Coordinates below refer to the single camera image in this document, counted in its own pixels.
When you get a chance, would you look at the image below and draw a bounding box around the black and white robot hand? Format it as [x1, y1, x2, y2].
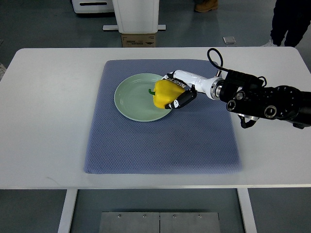
[162, 70, 225, 109]

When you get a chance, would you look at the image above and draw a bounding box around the yellow bell pepper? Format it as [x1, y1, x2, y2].
[148, 80, 185, 109]

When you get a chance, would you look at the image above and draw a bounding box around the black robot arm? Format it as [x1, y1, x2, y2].
[209, 61, 311, 129]

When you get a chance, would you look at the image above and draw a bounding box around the grey floor plate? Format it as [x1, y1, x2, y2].
[223, 36, 236, 45]

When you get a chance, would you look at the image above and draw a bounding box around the light green plate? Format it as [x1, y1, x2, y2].
[114, 73, 170, 122]

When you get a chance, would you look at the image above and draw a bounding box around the blue textured mat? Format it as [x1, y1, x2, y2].
[84, 59, 242, 174]

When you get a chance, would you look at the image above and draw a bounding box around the tan work boot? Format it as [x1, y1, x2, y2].
[194, 0, 218, 13]

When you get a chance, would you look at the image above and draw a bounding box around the brown cardboard box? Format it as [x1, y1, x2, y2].
[121, 33, 156, 48]

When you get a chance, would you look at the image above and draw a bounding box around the person in dark trousers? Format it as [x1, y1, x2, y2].
[264, 0, 311, 48]

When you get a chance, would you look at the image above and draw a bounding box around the right white table leg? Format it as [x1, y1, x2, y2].
[237, 188, 257, 233]

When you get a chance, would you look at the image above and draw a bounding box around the white table leg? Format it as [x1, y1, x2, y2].
[237, 188, 257, 233]
[57, 189, 78, 233]

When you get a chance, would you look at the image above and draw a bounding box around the white cabinet with slot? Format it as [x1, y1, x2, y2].
[71, 0, 114, 14]

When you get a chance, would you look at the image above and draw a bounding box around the left white table leg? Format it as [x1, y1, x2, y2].
[57, 189, 78, 233]

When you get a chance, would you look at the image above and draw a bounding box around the white pedestal base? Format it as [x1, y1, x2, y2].
[103, 0, 166, 34]

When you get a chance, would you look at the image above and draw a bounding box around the metal base plate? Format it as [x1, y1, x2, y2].
[99, 212, 221, 233]

